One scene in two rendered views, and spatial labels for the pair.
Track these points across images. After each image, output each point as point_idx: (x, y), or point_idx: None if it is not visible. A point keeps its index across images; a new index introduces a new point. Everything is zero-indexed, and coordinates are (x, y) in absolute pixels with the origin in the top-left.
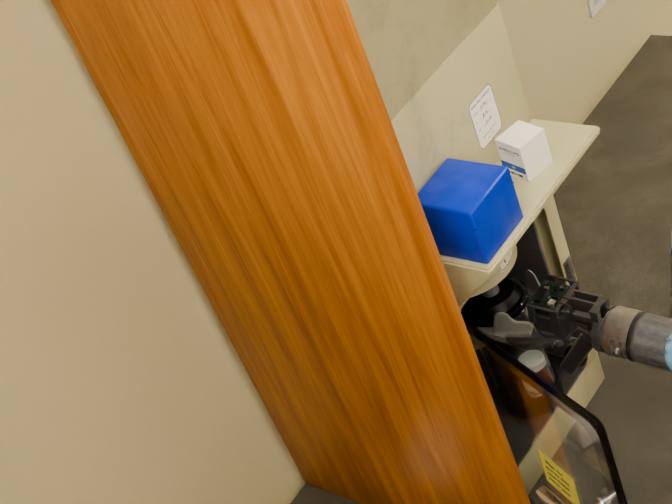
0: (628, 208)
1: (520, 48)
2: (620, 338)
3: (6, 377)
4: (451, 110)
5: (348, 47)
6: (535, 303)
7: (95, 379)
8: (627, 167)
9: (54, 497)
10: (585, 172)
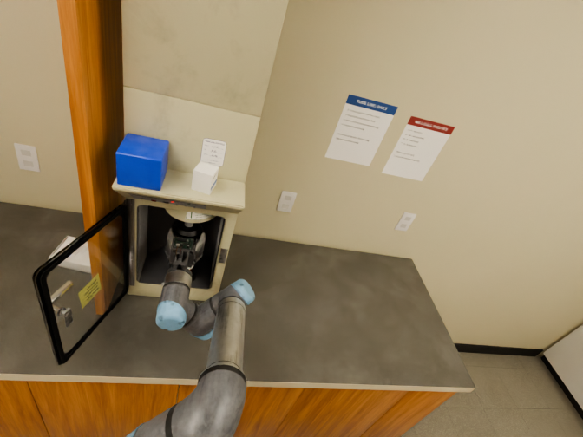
0: (315, 280)
1: (353, 204)
2: (166, 281)
3: (22, 56)
4: (190, 127)
5: None
6: (176, 239)
7: (65, 100)
8: (337, 272)
9: (20, 115)
10: (328, 259)
